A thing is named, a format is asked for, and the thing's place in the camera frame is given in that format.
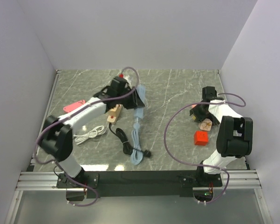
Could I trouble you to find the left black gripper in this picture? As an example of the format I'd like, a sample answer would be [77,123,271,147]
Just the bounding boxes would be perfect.
[116,86,144,110]

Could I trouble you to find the patterned pink cube socket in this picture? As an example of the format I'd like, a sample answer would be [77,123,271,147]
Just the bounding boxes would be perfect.
[198,119,212,132]

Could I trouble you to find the red cube socket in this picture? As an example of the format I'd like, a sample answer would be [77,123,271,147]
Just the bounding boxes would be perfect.
[194,131,209,146]

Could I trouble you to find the beige wooden power strip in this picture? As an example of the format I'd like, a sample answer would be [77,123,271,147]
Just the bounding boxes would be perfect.
[107,104,123,125]

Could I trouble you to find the light blue power strip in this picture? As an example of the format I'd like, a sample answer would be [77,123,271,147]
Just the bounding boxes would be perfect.
[134,85,146,119]

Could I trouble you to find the pink triangular socket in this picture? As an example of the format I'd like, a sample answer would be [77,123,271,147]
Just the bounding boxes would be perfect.
[63,99,86,113]

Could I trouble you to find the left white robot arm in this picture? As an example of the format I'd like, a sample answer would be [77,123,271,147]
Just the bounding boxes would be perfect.
[36,77,145,188]

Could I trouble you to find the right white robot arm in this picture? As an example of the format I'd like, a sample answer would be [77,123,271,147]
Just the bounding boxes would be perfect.
[190,86,253,186]

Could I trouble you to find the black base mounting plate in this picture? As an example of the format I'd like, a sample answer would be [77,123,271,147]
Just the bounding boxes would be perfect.
[56,170,223,199]

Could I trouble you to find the white coiled cable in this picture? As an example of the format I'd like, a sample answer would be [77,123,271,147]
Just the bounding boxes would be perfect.
[74,125,107,146]

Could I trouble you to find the black power cord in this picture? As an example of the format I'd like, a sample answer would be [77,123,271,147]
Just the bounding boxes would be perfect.
[108,122,152,157]

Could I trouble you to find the left aluminium side rail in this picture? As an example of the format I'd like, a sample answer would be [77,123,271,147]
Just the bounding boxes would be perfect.
[30,70,61,166]

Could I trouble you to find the light blue power cord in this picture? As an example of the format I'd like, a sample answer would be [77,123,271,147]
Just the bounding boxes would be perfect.
[130,118,145,166]

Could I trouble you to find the aluminium front rail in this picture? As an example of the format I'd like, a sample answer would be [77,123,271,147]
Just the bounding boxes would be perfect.
[15,170,262,191]

